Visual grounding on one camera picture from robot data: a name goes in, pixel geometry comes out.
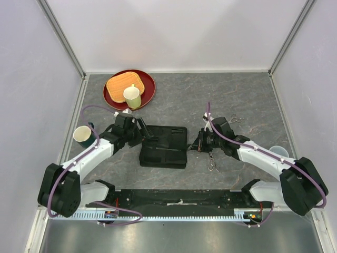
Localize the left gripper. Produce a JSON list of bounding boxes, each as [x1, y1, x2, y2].
[[124, 117, 153, 148]]

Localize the orange woven mat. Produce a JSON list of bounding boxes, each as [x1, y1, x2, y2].
[[106, 71, 145, 103]]

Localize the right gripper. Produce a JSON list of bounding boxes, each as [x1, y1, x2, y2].
[[189, 128, 223, 153]]

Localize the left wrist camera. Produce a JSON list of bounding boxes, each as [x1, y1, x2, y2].
[[114, 108, 132, 117]]

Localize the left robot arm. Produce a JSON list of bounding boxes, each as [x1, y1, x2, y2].
[[37, 114, 153, 217]]

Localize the black tool case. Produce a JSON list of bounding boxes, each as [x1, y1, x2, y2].
[[139, 125, 187, 169]]

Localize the clear plastic cup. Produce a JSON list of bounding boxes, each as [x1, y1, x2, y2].
[[269, 145, 289, 158]]

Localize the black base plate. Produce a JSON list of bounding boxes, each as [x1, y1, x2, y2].
[[85, 188, 274, 218]]

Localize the silver scissors near front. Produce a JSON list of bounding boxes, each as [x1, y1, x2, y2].
[[207, 152, 220, 173]]

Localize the silver scissors at back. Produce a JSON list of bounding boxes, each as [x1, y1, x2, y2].
[[229, 113, 244, 124]]

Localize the silver scissors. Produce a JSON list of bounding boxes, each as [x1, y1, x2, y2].
[[229, 113, 244, 124], [207, 152, 220, 173]]

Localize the red round tray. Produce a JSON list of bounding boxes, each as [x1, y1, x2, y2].
[[103, 70, 156, 110]]

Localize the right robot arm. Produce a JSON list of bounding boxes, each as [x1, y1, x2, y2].
[[189, 114, 329, 216]]

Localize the pale green cup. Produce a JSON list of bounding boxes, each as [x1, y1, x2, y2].
[[123, 84, 141, 109]]

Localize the dark green mug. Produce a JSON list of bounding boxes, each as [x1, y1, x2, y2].
[[73, 122, 96, 149]]

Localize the grey slotted cable duct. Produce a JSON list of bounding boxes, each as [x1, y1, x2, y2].
[[54, 208, 253, 222]]

